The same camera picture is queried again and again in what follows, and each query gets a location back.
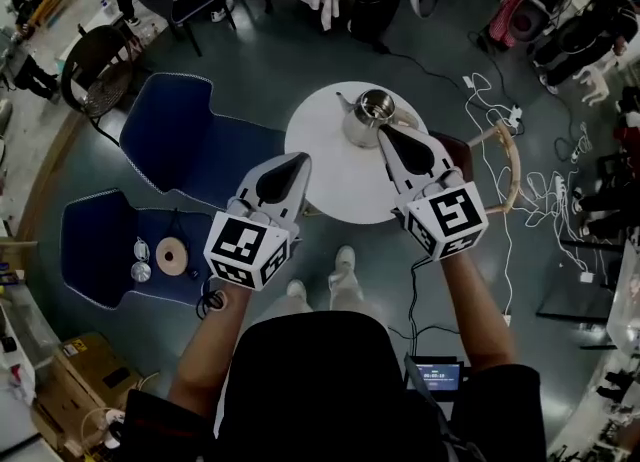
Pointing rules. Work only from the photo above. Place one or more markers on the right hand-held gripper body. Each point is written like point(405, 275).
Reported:
point(450, 220)

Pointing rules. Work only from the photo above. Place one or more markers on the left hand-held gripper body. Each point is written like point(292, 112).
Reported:
point(250, 245)

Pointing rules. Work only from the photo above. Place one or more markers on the steel kettle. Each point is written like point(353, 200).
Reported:
point(362, 125)

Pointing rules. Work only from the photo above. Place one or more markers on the person's left forearm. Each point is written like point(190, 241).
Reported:
point(210, 350)

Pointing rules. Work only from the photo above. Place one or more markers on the person's right forearm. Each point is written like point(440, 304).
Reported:
point(480, 320)

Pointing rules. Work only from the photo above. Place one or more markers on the person's left white shoe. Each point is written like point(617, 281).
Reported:
point(296, 289)

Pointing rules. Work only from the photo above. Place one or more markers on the person's white shoe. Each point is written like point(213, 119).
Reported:
point(296, 289)
point(345, 260)

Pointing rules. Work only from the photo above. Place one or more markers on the round wooden disc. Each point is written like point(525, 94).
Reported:
point(177, 262)

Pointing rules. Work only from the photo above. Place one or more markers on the wooden chair with red seat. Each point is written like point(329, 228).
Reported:
point(510, 160)

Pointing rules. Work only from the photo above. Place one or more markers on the person's right white shoe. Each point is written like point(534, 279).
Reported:
point(345, 260)

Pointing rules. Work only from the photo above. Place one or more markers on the person's light trousers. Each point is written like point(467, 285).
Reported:
point(345, 295)

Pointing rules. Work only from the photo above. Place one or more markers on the small clear glass piece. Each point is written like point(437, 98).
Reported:
point(142, 249)

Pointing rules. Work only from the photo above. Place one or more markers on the round steel lid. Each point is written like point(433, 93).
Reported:
point(141, 272)

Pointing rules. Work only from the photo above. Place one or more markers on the white power strip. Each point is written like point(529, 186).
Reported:
point(559, 187)

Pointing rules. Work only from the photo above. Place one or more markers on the round white table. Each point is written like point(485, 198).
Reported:
point(340, 170)

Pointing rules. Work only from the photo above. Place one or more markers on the blue upholstered chair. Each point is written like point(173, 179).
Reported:
point(190, 140)
point(105, 250)

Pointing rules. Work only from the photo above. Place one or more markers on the small screen device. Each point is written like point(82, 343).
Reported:
point(435, 377)

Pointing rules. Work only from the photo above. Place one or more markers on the person's black shirt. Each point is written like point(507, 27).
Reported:
point(320, 390)

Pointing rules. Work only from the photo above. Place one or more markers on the white toy animal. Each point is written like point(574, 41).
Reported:
point(595, 82)

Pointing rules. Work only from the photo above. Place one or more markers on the cardboard box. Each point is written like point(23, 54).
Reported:
point(85, 375)

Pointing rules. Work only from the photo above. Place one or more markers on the dark rattan chair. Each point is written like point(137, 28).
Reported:
point(107, 85)

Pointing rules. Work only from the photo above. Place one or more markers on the black and pink stroller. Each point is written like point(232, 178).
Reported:
point(535, 5)

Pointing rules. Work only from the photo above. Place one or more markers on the grey chair with black legs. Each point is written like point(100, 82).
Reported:
point(185, 7)

